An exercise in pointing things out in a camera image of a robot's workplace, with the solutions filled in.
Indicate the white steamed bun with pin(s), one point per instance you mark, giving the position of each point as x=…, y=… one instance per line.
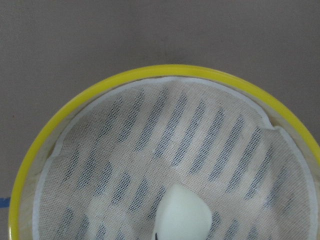
x=182, y=215

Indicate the white mesh steamer liner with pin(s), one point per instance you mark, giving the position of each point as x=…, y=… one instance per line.
x=114, y=161

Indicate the yellow rimmed steamer basket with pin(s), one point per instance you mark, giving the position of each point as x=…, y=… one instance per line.
x=25, y=186

